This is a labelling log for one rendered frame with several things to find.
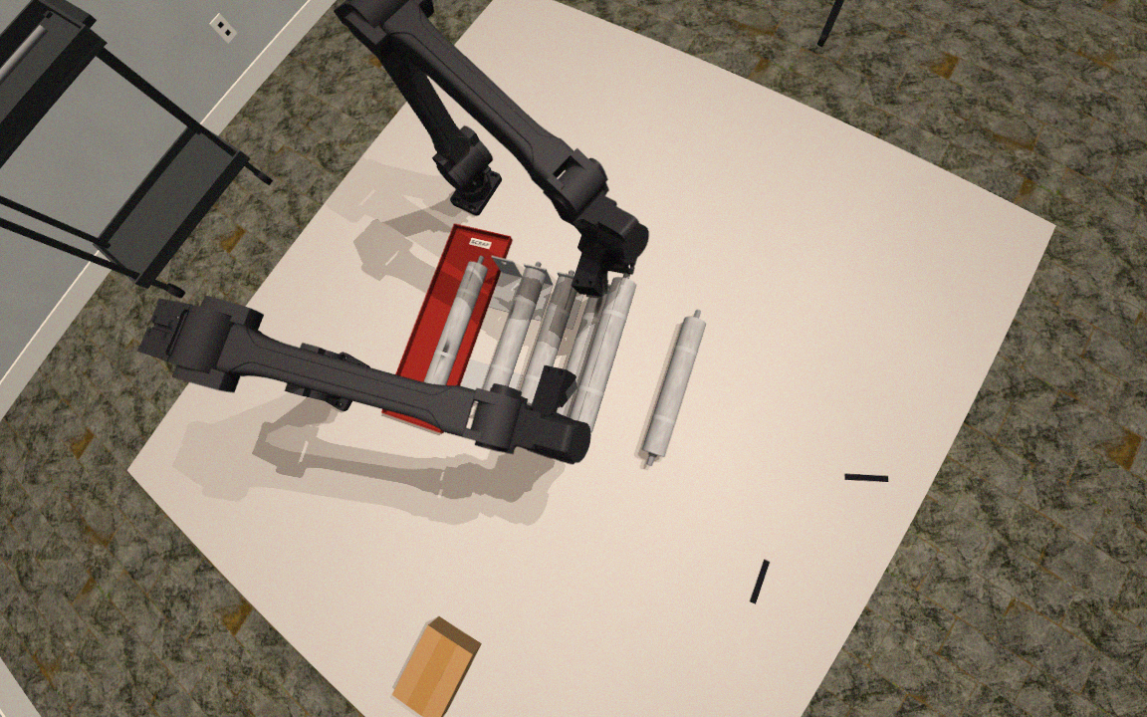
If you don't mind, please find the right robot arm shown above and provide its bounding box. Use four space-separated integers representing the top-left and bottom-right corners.
136 296 591 463

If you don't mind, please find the red scrap tray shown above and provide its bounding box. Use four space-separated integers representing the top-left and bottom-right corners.
396 223 513 385

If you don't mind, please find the brown cardboard box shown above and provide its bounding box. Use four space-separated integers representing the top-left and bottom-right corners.
392 616 482 717

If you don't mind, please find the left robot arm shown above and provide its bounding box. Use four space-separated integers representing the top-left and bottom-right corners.
334 0 649 298

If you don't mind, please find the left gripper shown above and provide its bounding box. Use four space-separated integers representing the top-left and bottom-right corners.
586 241 637 275

